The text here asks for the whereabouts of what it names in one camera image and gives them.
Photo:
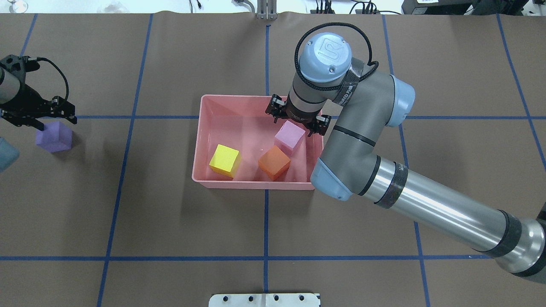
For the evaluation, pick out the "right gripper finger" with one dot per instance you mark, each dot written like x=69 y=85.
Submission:
x=319 y=125
x=276 y=108

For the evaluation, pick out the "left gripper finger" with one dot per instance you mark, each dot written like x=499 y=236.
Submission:
x=61 y=108
x=33 y=122

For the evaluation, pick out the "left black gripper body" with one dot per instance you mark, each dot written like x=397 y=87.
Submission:
x=30 y=101

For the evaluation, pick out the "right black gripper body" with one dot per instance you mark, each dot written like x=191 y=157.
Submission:
x=297 y=115

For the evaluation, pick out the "pink foam block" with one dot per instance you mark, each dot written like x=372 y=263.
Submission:
x=289 y=137

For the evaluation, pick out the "purple foam block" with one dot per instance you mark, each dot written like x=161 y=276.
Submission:
x=55 y=137

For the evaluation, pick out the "orange foam block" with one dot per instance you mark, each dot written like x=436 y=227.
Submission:
x=274 y=163

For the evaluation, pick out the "yellow foam block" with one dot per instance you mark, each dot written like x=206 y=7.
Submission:
x=225 y=161

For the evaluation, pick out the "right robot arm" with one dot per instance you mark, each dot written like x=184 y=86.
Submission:
x=325 y=70

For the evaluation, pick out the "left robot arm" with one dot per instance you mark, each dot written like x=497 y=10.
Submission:
x=11 y=83

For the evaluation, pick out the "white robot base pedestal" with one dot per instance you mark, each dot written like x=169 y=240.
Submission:
x=265 y=300

